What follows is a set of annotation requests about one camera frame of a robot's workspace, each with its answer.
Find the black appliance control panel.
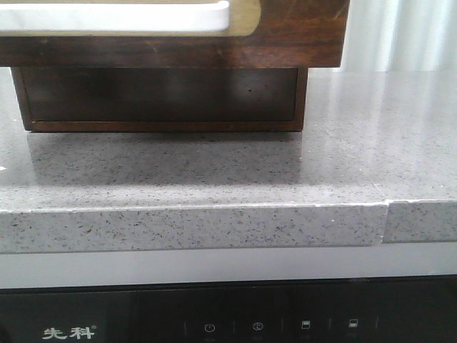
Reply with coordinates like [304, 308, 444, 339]
[1, 275, 456, 342]

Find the dark wooden drawer cabinet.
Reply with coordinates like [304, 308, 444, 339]
[11, 66, 308, 132]

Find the wooden drawer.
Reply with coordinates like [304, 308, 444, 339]
[22, 67, 297, 122]
[1, 1, 349, 68]

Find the white corrugated backsplash panel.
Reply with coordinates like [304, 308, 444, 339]
[340, 1, 456, 71]

